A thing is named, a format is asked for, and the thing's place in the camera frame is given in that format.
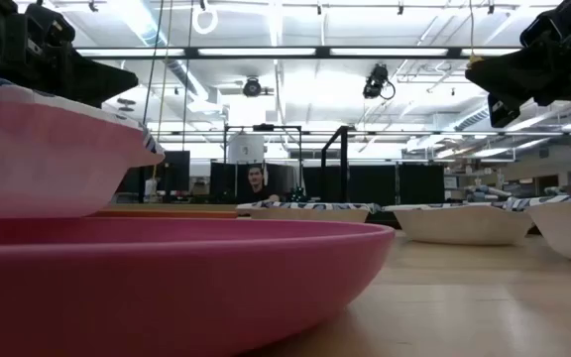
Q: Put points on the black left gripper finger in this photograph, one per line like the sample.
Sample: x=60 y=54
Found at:
x=102 y=79
x=94 y=99

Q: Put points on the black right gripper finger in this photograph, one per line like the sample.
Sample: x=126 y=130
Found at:
x=503 y=74
x=503 y=111

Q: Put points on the pink plastic plate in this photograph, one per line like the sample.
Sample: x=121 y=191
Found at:
x=166 y=287

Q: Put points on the black monitor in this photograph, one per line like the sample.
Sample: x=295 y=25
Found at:
x=179 y=171

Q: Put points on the black partition panels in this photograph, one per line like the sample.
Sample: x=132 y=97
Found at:
x=414 y=183

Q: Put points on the black round ceiling spotlight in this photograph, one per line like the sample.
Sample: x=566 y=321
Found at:
x=252 y=87

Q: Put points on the white cylindrical tank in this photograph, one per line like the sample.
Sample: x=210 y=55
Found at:
x=246 y=149

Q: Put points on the person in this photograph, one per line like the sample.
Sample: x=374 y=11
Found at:
x=256 y=181

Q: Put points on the black overhead bar with lights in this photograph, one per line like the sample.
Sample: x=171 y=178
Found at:
x=322 y=51

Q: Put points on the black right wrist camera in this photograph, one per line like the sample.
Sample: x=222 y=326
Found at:
x=558 y=22

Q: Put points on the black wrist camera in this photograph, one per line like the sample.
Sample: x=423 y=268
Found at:
x=558 y=22
x=50 y=27

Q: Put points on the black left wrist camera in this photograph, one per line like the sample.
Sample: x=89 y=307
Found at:
x=50 y=27

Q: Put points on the black background rig frame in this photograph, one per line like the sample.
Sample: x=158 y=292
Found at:
x=263 y=127

